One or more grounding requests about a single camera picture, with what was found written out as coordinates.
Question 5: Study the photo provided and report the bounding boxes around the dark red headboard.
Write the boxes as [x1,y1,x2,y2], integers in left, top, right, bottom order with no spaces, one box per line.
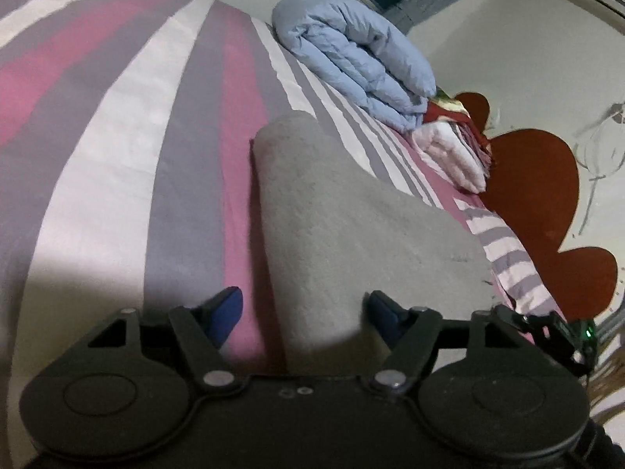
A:
[452,92,621,320]

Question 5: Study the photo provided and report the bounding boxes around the striped pink grey bed sheet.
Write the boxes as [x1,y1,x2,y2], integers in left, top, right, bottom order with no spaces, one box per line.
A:
[0,0,570,450]

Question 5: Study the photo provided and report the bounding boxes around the folded white blanket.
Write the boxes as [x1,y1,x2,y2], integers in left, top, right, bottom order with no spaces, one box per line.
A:
[412,122,489,193]

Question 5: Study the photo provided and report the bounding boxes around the folded light blue quilt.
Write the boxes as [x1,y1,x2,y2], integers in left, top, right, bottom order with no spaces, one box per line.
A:
[271,0,437,134]

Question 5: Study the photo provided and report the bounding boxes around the line drawing wall decal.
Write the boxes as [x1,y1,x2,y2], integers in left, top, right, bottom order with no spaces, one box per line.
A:
[571,102,625,240]

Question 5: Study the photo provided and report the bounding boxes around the grey pants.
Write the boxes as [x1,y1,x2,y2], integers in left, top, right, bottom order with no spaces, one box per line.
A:
[250,112,494,377]

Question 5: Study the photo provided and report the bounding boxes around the folded red patterned blanket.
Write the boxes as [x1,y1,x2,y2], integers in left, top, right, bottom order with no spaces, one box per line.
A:
[422,87,494,177]

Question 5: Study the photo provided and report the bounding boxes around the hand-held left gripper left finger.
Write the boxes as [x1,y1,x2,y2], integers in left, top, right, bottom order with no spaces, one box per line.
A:
[85,287,243,392]

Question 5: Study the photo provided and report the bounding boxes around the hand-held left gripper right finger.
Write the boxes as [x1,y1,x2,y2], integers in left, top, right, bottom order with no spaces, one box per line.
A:
[366,290,534,395]

